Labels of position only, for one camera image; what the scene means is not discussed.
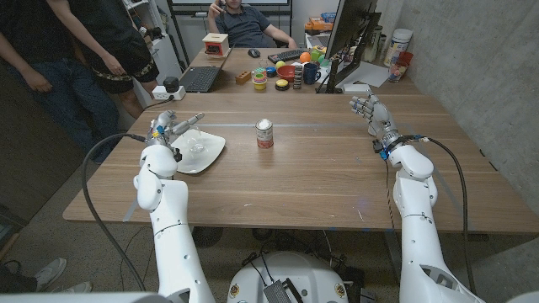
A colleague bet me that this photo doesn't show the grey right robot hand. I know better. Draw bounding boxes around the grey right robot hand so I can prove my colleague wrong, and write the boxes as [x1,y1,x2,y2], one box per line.
[349,93,399,143]

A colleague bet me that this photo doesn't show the seated person in blue polo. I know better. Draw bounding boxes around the seated person in blue polo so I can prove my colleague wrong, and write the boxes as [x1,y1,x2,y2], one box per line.
[207,0,299,50]

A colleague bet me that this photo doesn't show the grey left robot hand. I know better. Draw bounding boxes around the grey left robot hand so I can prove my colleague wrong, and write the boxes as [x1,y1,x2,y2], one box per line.
[145,109,206,148]

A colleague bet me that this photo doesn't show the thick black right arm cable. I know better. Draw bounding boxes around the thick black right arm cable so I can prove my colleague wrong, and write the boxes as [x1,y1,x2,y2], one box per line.
[414,135,477,295]

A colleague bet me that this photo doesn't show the dark blue mug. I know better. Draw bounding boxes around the dark blue mug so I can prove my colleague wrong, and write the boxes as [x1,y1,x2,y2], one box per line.
[302,62,322,86]

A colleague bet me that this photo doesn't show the white paper sheet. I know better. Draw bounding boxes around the white paper sheet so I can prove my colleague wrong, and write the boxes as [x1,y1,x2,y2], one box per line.
[336,61,391,88]

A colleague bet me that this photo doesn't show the black computer monitor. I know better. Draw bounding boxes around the black computer monitor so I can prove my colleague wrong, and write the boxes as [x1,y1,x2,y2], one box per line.
[315,0,382,94]

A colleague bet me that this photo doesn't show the white cylindrical canister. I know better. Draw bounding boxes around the white cylindrical canister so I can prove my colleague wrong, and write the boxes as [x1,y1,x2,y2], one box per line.
[382,28,414,67]

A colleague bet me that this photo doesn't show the person in black shorts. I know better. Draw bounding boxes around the person in black shorts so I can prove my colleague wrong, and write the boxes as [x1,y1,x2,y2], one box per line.
[45,0,160,120]

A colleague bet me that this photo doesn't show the orange boxes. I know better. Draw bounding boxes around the orange boxes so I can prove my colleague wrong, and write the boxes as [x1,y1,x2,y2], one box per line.
[304,15,334,33]

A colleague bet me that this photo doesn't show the white paper plate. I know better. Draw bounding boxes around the white paper plate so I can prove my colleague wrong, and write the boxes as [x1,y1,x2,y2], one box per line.
[170,129,227,175]

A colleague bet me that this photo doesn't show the grey sneaker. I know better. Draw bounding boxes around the grey sneaker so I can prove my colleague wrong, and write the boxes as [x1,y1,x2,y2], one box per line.
[33,257,67,291]
[50,280,93,295]

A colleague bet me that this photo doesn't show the person in blue jeans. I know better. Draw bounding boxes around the person in blue jeans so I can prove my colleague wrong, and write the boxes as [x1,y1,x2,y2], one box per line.
[0,0,121,163]

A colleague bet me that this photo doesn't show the black keyboard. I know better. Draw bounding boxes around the black keyboard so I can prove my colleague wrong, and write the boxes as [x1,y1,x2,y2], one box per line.
[267,48,311,65]

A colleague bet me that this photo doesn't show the white red wooden box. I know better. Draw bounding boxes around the white red wooden box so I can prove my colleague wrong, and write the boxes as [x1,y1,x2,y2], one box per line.
[201,32,231,58]

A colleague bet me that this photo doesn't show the small white box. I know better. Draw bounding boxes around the small white box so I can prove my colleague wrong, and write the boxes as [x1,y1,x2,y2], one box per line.
[342,82,372,95]

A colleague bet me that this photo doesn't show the white shelf unit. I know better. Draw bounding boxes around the white shelf unit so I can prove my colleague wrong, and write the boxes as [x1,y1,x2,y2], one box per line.
[121,0,184,81]

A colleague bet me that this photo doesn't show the black laptop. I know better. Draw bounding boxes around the black laptop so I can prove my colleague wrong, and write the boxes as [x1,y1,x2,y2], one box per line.
[179,45,232,93]

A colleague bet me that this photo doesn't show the white power strip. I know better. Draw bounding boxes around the white power strip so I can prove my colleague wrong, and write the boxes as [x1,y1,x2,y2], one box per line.
[151,85,187,101]

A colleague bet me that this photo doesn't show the red bowl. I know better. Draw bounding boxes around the red bowl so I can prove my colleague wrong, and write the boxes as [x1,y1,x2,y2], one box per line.
[276,64,297,83]

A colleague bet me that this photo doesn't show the red white soup can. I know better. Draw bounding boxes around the red white soup can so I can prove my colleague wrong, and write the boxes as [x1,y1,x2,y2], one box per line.
[255,118,275,149]

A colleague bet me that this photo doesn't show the clear plastic bottle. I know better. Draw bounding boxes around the clear plastic bottle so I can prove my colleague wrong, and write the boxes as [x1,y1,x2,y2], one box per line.
[184,125,207,155]

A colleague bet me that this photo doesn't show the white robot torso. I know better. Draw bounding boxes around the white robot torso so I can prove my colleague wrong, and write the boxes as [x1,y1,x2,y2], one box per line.
[227,251,350,303]

